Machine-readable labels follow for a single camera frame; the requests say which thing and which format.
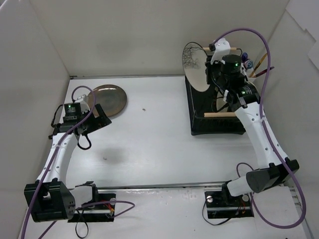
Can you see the cream tree pattern plate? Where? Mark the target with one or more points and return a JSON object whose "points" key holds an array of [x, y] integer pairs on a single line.
{"points": [[193, 61]]}

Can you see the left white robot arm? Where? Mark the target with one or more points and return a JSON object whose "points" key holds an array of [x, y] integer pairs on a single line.
{"points": [[48, 198]]}

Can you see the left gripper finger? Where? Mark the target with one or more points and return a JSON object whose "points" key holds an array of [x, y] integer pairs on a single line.
{"points": [[101, 115], [96, 125]]}

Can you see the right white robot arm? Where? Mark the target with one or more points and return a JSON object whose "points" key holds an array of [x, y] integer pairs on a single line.
{"points": [[243, 98]]}

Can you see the white utensil holder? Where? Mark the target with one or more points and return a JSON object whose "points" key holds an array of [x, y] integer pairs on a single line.
{"points": [[248, 72]]}

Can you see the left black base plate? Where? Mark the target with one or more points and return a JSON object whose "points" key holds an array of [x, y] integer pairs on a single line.
{"points": [[97, 213]]}

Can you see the purple utensil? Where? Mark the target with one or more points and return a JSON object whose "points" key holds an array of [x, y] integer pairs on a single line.
{"points": [[263, 72]]}

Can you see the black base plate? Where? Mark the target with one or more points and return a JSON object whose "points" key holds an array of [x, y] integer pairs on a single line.
{"points": [[216, 207], [97, 213]]}

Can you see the cream and yellow plate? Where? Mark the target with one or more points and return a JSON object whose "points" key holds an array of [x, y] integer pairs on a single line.
{"points": [[257, 95]]}

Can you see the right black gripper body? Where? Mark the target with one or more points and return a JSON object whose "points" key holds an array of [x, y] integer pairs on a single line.
{"points": [[209, 73]]}

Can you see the black wire dish rack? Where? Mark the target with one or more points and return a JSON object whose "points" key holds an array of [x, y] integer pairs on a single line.
{"points": [[199, 103]]}

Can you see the brown speckled plate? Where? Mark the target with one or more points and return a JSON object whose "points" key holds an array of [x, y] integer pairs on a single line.
{"points": [[112, 98]]}

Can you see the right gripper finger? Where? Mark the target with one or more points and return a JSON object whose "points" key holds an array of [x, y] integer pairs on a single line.
{"points": [[209, 79], [209, 66]]}

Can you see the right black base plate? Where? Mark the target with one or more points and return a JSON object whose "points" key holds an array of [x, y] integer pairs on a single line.
{"points": [[216, 207]]}

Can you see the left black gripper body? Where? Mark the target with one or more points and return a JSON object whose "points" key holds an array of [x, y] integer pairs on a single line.
{"points": [[97, 119]]}

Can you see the black striped plate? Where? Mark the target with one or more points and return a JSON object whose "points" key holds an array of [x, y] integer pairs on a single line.
{"points": [[218, 105]]}

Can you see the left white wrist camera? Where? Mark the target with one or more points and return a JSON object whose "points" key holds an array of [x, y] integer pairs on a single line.
{"points": [[83, 99]]}

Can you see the blue patterned utensil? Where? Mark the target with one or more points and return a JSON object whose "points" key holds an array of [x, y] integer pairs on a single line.
{"points": [[247, 62]]}

